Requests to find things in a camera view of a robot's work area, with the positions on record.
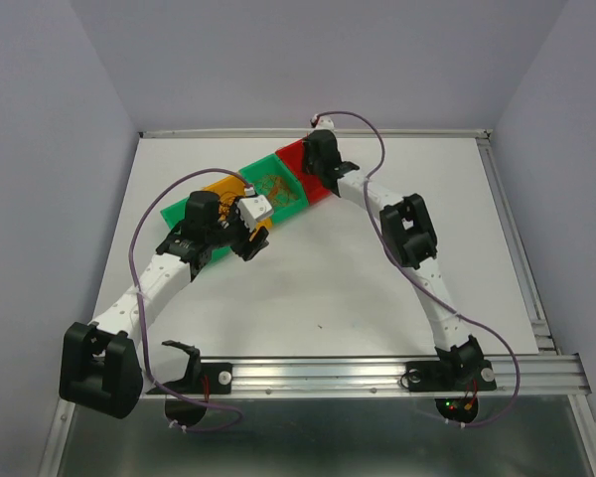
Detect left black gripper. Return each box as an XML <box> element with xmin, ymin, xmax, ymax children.
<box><xmin>207</xmin><ymin>196</ymin><xmax>269</xmax><ymax>261</ymax></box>

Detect dark brown wire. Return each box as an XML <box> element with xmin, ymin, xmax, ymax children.
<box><xmin>216</xmin><ymin>191</ymin><xmax>242</xmax><ymax>220</ymax></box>

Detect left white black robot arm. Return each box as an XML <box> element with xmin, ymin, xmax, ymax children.
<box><xmin>59</xmin><ymin>188</ymin><xmax>273</xmax><ymax>418</ymax></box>

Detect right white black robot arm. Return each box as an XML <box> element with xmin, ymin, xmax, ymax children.
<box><xmin>302</xmin><ymin>129</ymin><xmax>497</xmax><ymax>394</ymax></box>

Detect red bin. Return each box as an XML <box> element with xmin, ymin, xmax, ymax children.
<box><xmin>275</xmin><ymin>140</ymin><xmax>331</xmax><ymax>205</ymax></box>

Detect yellow bin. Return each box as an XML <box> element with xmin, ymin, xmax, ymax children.
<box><xmin>205</xmin><ymin>176</ymin><xmax>272</xmax><ymax>229</ymax></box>

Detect green bin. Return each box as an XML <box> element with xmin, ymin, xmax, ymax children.
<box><xmin>160</xmin><ymin>199</ymin><xmax>230</xmax><ymax>263</ymax></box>
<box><xmin>239</xmin><ymin>154</ymin><xmax>309</xmax><ymax>226</ymax></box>

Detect leftmost green bin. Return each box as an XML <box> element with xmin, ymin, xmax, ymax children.
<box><xmin>160</xmin><ymin>199</ymin><xmax>230</xmax><ymax>263</ymax></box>

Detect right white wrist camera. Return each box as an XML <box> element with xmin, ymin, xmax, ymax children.
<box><xmin>310</xmin><ymin>113</ymin><xmax>335</xmax><ymax>131</ymax></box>

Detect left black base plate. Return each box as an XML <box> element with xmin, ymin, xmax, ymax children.
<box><xmin>164</xmin><ymin>362</ymin><xmax>233</xmax><ymax>397</ymax></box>

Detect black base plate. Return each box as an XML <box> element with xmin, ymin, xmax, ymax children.
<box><xmin>164</xmin><ymin>362</ymin><xmax>233</xmax><ymax>397</ymax></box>
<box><xmin>399</xmin><ymin>360</ymin><xmax>497</xmax><ymax>394</ymax></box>

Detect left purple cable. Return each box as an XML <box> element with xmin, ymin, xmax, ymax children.
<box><xmin>128</xmin><ymin>168</ymin><xmax>255</xmax><ymax>432</ymax></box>

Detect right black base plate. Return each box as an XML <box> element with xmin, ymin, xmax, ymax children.
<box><xmin>399</xmin><ymin>360</ymin><xmax>497</xmax><ymax>394</ymax></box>

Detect aluminium front rail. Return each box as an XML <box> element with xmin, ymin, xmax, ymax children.
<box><xmin>59</xmin><ymin>353</ymin><xmax>592</xmax><ymax>399</ymax></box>

